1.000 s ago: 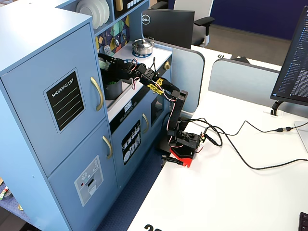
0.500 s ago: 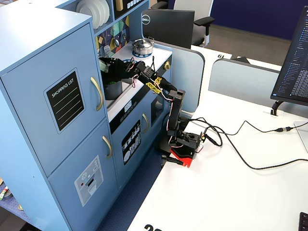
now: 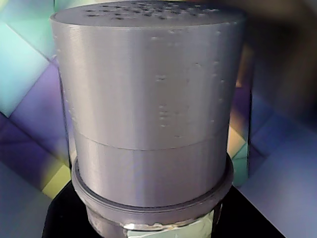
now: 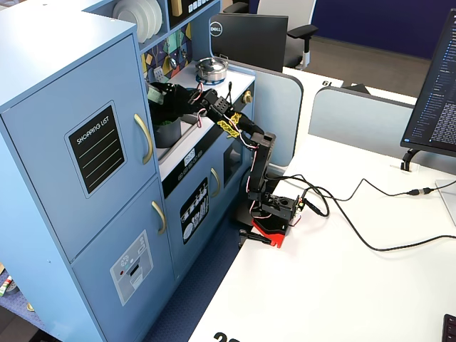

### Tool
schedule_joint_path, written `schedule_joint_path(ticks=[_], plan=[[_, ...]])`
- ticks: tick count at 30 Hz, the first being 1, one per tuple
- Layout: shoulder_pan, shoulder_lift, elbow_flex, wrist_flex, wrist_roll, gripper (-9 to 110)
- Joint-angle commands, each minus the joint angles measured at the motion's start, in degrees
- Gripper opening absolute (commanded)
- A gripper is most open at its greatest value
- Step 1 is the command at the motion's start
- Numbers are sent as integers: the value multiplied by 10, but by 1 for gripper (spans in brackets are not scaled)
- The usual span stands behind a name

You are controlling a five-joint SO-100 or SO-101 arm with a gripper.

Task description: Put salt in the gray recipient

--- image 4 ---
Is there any red black robot base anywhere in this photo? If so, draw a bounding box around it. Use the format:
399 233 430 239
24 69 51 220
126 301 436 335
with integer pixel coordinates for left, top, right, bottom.
233 192 304 249

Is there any black dell monitor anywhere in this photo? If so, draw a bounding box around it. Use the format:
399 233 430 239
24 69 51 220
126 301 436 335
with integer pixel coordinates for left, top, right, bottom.
209 12 289 74

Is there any white toy plate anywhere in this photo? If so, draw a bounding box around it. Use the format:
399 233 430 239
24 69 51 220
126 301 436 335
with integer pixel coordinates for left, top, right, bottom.
112 0 145 43
137 0 155 40
149 0 163 36

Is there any steel toy spatula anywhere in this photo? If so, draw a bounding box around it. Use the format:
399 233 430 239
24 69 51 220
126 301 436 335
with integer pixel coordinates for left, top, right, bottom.
152 49 165 82

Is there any blue stove burner ring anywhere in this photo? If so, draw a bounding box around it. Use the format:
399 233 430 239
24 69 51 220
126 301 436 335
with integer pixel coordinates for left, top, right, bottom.
195 76 228 86

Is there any gray plastic pot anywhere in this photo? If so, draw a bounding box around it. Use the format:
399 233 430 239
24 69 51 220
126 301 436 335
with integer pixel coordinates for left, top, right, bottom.
152 116 182 149

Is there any dark office chair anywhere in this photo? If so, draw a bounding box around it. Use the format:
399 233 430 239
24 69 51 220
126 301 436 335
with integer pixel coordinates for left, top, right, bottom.
222 1 251 15

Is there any cabinet door with dishwasher print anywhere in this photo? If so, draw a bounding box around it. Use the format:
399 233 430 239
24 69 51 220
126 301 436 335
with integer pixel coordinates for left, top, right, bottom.
164 141 225 282

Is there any black cable with usb plug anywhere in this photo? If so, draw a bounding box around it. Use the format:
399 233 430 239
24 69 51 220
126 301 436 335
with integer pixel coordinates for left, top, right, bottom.
302 177 456 202

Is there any freezer door with dispenser print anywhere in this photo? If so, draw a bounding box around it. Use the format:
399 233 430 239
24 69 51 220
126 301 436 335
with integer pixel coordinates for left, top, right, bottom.
71 177 176 342

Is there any black keyboard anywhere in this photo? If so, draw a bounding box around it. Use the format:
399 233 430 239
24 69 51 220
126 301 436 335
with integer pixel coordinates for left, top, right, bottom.
443 313 456 342

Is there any black monitor showing code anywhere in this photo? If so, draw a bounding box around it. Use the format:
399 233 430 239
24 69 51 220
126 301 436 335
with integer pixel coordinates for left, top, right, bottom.
400 9 456 157

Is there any blue oven door with window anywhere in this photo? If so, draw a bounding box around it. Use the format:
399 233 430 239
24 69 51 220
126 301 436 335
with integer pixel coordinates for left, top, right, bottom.
217 131 257 204

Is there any fridge door with shopping list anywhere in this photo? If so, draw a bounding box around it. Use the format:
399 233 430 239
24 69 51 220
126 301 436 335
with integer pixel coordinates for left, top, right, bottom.
0 33 160 263

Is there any gray flat plate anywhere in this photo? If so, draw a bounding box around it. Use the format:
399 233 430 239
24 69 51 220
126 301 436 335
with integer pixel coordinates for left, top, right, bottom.
434 177 456 228

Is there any white office chair black armrest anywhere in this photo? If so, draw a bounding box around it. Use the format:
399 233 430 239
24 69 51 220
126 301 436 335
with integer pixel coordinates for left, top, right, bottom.
256 0 320 71

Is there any steel toy pot with lid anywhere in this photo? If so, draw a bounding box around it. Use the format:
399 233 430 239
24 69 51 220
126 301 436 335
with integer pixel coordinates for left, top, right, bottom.
195 56 229 82

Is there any gray desk divider panel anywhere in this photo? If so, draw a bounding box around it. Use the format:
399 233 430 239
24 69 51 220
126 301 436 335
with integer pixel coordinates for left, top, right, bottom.
227 59 304 169
308 86 417 160

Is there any black toy microwave door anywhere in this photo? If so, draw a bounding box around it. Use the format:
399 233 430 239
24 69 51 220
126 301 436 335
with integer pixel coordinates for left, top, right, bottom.
167 0 219 30

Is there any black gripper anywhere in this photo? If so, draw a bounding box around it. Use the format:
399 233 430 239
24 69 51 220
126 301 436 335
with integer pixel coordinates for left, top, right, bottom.
150 81 209 121

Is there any blue wooden toy kitchen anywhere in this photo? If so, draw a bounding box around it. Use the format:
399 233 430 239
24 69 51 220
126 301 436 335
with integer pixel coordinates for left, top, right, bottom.
0 0 258 342

